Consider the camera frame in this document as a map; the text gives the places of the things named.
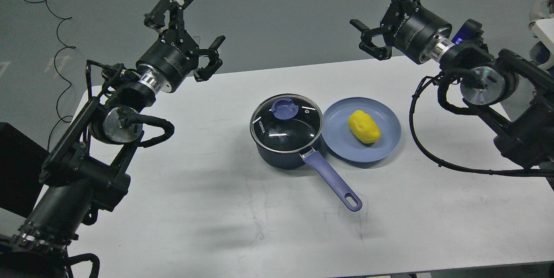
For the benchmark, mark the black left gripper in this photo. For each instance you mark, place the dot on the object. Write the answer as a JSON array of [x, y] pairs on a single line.
[[167, 57]]

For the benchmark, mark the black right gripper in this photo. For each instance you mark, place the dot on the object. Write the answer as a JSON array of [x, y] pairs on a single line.
[[406, 26]]

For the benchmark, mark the yellow potato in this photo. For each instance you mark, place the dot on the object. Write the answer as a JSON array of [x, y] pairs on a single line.
[[363, 127]]

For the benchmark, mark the glass pot lid purple knob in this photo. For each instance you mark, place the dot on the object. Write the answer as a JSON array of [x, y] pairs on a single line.
[[286, 123]]

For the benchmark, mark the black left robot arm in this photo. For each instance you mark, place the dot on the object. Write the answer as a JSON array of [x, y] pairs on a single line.
[[86, 170]]

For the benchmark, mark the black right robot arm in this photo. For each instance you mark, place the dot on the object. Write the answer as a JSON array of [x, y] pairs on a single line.
[[469, 82]]

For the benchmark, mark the blue plate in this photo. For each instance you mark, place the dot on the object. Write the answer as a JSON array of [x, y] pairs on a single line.
[[343, 143]]

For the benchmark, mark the white equipment at right edge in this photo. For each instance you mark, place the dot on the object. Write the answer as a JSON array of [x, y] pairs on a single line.
[[541, 24]]

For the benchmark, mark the black box at left edge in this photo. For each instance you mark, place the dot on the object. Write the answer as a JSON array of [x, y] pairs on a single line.
[[21, 160]]

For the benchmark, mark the dark blue saucepan purple handle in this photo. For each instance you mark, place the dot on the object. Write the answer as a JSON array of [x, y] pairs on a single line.
[[312, 156]]

